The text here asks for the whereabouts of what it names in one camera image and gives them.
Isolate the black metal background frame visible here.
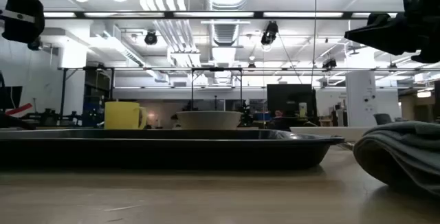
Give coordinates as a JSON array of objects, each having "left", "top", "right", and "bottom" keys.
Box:
[
  {"left": 190, "top": 67, "right": 243, "bottom": 111},
  {"left": 60, "top": 66, "right": 116, "bottom": 125}
]

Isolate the small dark monitor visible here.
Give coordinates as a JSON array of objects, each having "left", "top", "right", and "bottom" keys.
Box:
[{"left": 0, "top": 85, "right": 23, "bottom": 110}]

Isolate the black hanging camera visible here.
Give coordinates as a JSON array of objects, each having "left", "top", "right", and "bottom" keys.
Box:
[
  {"left": 144, "top": 30, "right": 158, "bottom": 46},
  {"left": 27, "top": 36, "right": 43, "bottom": 52},
  {"left": 260, "top": 21, "right": 279, "bottom": 46},
  {"left": 322, "top": 58, "right": 338, "bottom": 71}
]

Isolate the yellow ceramic mug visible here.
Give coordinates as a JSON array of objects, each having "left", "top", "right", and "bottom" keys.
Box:
[{"left": 104, "top": 100, "right": 149, "bottom": 131}]

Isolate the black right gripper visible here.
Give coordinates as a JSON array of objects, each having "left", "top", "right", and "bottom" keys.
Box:
[{"left": 344, "top": 0, "right": 440, "bottom": 64}]

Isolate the white ceramic plate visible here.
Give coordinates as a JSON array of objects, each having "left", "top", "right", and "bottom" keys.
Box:
[{"left": 289, "top": 126, "right": 376, "bottom": 144}]

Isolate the white square pillar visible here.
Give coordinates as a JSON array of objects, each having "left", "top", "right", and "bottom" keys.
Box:
[{"left": 345, "top": 71, "right": 377, "bottom": 128}]

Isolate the black plastic serving tray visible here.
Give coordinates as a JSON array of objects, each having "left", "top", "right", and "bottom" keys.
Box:
[{"left": 0, "top": 128, "right": 346, "bottom": 170}]

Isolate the grey cloth napkin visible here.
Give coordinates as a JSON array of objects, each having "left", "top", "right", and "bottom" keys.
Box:
[{"left": 353, "top": 120, "right": 440, "bottom": 197}]

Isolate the black overhead light bar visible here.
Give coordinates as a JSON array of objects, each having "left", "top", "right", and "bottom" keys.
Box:
[{"left": 43, "top": 10, "right": 402, "bottom": 20}]

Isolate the grey office chair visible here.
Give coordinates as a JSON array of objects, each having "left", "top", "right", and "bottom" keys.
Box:
[{"left": 373, "top": 113, "right": 393, "bottom": 126}]

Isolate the white ceramic bowl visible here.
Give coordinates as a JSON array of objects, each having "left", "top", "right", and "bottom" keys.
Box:
[{"left": 175, "top": 110, "right": 243, "bottom": 131}]

